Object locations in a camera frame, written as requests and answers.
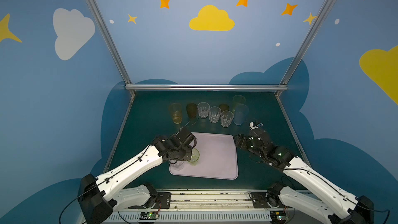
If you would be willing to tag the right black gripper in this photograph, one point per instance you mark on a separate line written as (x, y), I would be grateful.
(243, 140)

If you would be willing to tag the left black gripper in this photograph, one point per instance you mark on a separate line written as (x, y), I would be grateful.
(184, 151)

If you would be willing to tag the green faceted glass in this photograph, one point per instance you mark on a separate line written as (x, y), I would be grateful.
(195, 155)

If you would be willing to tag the lilac plastic tray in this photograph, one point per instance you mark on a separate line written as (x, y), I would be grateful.
(217, 158)

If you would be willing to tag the clear faceted glass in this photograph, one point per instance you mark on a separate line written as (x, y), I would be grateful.
(214, 114)
(226, 118)
(176, 164)
(203, 110)

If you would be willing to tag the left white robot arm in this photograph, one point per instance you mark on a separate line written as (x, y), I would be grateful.
(97, 195)

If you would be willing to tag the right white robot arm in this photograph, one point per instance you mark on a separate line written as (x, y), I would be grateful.
(332, 205)

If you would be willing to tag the tall pale blue glass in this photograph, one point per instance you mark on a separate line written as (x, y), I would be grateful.
(241, 113)

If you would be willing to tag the tall yellow glass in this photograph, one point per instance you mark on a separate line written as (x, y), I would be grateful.
(175, 110)

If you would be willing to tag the dark brown textured cup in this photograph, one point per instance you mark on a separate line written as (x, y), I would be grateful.
(192, 110)

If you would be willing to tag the small dark brown cup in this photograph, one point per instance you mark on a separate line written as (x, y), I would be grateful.
(224, 107)

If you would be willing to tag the tall pale green glass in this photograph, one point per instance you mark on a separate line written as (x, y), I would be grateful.
(237, 100)

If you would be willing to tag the clear faceted glass back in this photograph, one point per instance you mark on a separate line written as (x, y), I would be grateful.
(203, 110)

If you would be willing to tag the back horizontal aluminium bar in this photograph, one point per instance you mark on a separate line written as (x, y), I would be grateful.
(164, 87)

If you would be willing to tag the left green circuit board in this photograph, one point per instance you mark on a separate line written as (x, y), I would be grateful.
(149, 216)

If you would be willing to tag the green circuit board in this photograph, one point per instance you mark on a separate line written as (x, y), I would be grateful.
(149, 216)
(278, 217)

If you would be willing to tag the right green circuit board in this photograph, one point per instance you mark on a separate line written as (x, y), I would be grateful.
(278, 217)

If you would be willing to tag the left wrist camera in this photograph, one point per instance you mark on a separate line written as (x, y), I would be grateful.
(186, 138)

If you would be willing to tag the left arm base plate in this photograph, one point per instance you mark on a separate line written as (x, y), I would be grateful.
(162, 199)

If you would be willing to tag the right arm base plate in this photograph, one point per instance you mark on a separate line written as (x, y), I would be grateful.
(265, 199)

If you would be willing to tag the aluminium front rail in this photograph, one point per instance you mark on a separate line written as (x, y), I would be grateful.
(194, 206)

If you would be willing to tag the right aluminium frame post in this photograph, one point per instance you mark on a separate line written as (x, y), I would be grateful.
(310, 36)

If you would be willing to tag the aluminium frame post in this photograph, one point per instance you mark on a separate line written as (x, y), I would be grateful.
(92, 4)
(310, 36)

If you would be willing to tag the left aluminium frame post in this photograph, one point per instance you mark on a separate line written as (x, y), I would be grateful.
(92, 4)

